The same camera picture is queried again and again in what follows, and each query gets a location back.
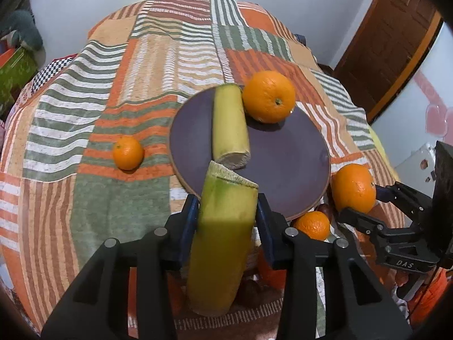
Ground small orange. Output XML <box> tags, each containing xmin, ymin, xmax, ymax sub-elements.
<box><xmin>112</xmin><ymin>136</ymin><xmax>145</xmax><ymax>171</ymax></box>
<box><xmin>293</xmin><ymin>211</ymin><xmax>331</xmax><ymax>242</ymax></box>

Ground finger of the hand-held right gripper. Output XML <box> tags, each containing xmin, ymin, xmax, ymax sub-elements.
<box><xmin>375</xmin><ymin>182</ymin><xmax>434</xmax><ymax>221</ymax></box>
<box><xmin>338</xmin><ymin>207</ymin><xmax>412</xmax><ymax>249</ymax></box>

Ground striped patchwork blanket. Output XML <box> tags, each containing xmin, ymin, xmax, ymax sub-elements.
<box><xmin>0</xmin><ymin>0</ymin><xmax>418</xmax><ymax>340</ymax></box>

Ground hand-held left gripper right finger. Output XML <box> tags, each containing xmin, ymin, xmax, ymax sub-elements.
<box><xmin>255</xmin><ymin>193</ymin><xmax>414</xmax><ymax>340</ymax></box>

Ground medium orange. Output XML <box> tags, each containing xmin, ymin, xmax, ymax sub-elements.
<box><xmin>331</xmin><ymin>163</ymin><xmax>377</xmax><ymax>213</ymax></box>

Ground purple round plate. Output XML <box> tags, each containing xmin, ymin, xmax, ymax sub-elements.
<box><xmin>169</xmin><ymin>87</ymin><xmax>332</xmax><ymax>221</ymax></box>

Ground green cardboard box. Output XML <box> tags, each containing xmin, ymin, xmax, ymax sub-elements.
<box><xmin>0</xmin><ymin>47</ymin><xmax>39</xmax><ymax>114</ymax></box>

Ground grey plush toy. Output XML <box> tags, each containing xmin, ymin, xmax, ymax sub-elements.
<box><xmin>0</xmin><ymin>10</ymin><xmax>44</xmax><ymax>51</ymax></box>

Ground checkered cloth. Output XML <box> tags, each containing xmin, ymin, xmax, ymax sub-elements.
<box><xmin>32</xmin><ymin>56</ymin><xmax>75</xmax><ymax>93</ymax></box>

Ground long cut banana piece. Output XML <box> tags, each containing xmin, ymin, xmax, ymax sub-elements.
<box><xmin>186</xmin><ymin>161</ymin><xmax>259</xmax><ymax>317</ymax></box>

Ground white flat device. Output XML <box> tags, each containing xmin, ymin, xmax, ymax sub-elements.
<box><xmin>394</xmin><ymin>143</ymin><xmax>438</xmax><ymax>192</ymax></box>

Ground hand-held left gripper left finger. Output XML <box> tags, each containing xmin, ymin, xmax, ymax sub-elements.
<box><xmin>40</xmin><ymin>194</ymin><xmax>199</xmax><ymax>340</ymax></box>

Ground brown wooden door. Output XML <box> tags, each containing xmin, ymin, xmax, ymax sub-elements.
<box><xmin>333</xmin><ymin>0</ymin><xmax>443</xmax><ymax>124</ymax></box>

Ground large orange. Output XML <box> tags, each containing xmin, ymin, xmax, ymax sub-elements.
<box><xmin>242</xmin><ymin>70</ymin><xmax>297</xmax><ymax>125</ymax></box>

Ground short cut banana piece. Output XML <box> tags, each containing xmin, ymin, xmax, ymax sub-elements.
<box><xmin>211</xmin><ymin>84</ymin><xmax>251</xmax><ymax>170</ymax></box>

